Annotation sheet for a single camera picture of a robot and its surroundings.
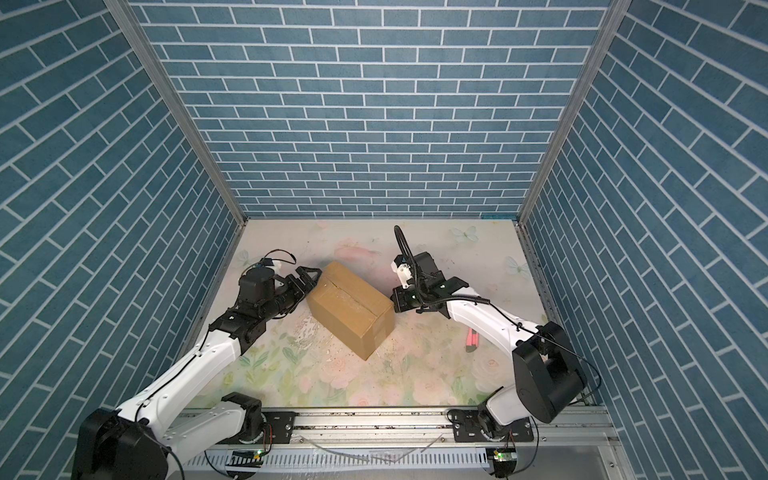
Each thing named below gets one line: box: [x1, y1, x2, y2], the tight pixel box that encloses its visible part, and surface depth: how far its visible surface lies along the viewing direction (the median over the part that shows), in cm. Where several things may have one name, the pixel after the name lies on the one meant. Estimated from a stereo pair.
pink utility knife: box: [466, 327, 480, 353], surface depth 90 cm
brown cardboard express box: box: [307, 261, 396, 361], surface depth 80 cm
